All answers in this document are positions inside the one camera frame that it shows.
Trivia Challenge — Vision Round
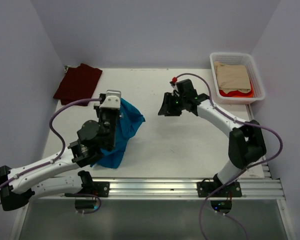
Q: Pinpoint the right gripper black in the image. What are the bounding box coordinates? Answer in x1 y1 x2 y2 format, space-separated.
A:
158 91 187 117

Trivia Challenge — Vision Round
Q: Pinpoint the blue t shirt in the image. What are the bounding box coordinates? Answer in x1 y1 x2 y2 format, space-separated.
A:
90 98 146 169

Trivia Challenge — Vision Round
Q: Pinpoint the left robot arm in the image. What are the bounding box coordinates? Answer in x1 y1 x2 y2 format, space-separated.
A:
0 90 122 212

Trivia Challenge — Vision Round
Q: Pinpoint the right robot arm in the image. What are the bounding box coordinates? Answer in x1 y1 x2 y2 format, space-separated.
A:
158 78 267 197

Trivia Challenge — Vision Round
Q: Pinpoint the folded maroon t shirt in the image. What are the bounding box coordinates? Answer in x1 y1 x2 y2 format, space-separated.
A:
53 63 103 106

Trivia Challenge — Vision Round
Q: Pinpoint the beige folded t shirt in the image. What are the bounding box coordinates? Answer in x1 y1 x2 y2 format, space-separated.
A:
213 61 251 93

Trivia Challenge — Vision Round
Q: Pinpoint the red orange t shirt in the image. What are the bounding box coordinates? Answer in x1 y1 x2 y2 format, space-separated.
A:
219 82 255 98

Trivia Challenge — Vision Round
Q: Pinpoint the white plastic basket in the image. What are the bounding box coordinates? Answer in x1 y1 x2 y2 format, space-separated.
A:
209 52 266 105

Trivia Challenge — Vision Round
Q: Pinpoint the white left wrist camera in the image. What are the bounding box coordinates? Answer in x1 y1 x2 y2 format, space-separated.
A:
99 90 122 110

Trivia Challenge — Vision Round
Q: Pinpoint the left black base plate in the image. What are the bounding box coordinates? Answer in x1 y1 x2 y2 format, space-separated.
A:
64 181 110 198

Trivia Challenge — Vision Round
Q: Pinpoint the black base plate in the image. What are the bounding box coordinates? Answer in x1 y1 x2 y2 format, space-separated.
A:
64 181 110 198
196 178 243 198

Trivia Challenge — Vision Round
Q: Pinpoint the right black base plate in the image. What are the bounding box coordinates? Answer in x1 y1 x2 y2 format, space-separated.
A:
196 178 243 198

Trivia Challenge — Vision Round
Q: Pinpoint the aluminium mounting rail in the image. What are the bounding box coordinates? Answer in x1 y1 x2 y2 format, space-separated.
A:
30 176 285 201

